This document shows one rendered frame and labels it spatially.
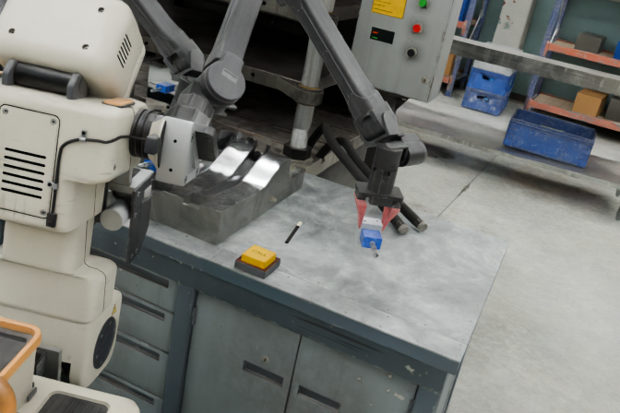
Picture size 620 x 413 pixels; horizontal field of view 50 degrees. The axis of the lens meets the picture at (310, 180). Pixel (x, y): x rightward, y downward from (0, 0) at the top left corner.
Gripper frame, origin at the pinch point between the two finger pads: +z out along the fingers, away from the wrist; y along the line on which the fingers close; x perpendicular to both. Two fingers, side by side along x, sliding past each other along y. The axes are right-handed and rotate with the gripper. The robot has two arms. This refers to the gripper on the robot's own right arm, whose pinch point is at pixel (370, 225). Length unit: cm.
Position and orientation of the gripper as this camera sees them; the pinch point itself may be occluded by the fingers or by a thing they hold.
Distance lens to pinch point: 154.3
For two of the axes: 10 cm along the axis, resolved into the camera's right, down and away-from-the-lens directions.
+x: 0.7, 3.9, -9.2
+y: -9.8, -1.4, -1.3
